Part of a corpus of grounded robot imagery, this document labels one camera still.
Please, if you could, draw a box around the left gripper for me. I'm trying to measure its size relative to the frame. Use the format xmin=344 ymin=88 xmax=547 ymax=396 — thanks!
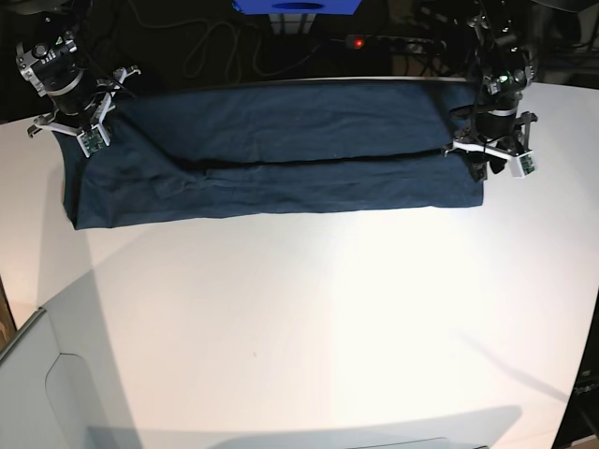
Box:
xmin=444 ymin=61 xmax=538 ymax=182

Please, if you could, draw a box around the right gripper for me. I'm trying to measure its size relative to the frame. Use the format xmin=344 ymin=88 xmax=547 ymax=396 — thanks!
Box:
xmin=16 ymin=30 xmax=141 ymax=140

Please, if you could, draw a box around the dark blue T-shirt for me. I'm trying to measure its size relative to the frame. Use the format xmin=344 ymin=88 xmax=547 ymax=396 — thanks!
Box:
xmin=58 ymin=80 xmax=484 ymax=230

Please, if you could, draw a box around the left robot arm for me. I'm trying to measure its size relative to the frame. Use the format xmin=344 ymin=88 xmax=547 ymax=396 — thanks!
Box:
xmin=445 ymin=1 xmax=538 ymax=182

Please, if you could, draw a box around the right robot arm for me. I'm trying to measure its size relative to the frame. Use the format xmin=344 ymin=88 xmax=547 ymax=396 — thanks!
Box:
xmin=1 ymin=1 xmax=141 ymax=155

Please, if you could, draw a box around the black power strip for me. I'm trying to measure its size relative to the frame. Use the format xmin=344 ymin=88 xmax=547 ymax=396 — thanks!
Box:
xmin=343 ymin=35 xmax=446 ymax=54

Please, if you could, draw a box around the blue box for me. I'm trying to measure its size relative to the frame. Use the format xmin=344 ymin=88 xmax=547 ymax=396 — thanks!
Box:
xmin=232 ymin=0 xmax=361 ymax=15

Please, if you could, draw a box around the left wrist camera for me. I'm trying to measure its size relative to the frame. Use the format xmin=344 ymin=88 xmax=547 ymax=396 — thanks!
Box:
xmin=507 ymin=151 xmax=537 ymax=179

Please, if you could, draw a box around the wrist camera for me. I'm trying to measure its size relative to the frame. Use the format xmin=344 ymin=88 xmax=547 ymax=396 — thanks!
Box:
xmin=507 ymin=151 xmax=537 ymax=179
xmin=76 ymin=127 xmax=110 ymax=158

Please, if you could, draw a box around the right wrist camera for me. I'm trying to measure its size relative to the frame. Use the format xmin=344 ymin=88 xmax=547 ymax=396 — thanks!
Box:
xmin=76 ymin=127 xmax=110 ymax=158

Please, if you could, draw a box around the grey coiled cable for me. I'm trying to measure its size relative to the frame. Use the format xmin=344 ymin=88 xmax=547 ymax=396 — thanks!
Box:
xmin=182 ymin=18 xmax=324 ymax=80

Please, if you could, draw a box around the white aluminium post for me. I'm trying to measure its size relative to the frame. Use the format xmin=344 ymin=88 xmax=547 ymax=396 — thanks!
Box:
xmin=268 ymin=14 xmax=316 ymax=36

